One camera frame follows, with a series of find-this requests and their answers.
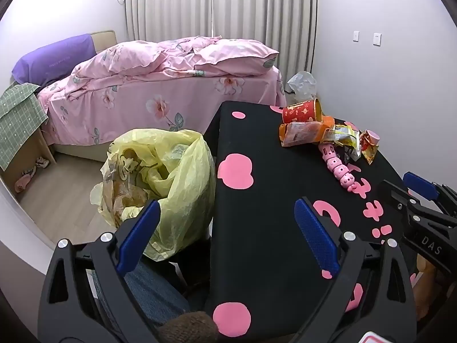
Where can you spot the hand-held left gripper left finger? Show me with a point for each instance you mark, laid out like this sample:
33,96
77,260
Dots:
141,235

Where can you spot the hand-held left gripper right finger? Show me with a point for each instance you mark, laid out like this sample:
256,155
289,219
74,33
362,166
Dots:
316,235

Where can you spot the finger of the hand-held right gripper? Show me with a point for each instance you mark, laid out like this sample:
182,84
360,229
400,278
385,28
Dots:
396,194
421,184

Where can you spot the red gold snack packet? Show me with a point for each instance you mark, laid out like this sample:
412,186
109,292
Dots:
367,149

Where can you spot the yellow trash bag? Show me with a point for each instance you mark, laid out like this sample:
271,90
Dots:
185,185

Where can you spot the pale yellow snack packet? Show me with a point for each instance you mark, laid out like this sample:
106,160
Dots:
342,137

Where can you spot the orange snack packet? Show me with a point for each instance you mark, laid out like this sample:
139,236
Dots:
303,132

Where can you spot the red paper cup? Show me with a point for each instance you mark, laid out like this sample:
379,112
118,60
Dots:
300,112

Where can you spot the person's right hand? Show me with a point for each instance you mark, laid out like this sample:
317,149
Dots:
425,282

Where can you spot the person's blue jeans leg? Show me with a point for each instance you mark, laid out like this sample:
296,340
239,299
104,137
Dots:
153,293

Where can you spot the pink caterpillar toy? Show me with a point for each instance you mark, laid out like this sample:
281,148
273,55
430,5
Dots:
337,166

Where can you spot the black pink-printed table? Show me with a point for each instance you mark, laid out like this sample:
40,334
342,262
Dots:
271,150

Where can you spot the brown fuzzy coat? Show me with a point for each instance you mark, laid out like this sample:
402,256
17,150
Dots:
189,328

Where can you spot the white patterned shoes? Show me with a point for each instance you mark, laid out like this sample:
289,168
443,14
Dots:
41,163

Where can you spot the pink slippers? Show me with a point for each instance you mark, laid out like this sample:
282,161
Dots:
24,183

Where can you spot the pink floral bed sheet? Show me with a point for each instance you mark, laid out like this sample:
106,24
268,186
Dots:
142,107

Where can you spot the wooden nightstand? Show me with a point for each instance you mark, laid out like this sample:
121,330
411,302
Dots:
32,150

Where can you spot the white plastic bag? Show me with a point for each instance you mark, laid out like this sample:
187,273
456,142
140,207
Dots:
302,85

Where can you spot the green checked cloth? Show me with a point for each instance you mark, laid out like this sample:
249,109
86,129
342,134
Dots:
19,121

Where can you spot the pink floral duvet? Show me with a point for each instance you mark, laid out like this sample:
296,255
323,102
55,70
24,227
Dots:
150,57

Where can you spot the pink floral pillow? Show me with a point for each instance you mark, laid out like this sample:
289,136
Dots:
239,55

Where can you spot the beige headboard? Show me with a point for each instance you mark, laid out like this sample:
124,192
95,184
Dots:
105,41

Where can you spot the purple pillow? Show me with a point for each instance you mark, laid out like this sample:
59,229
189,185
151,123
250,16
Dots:
53,57

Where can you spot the thin curtain wand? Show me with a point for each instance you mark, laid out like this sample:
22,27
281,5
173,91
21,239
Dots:
213,7

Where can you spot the beige pleated curtain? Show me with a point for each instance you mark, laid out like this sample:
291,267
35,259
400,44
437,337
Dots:
232,7

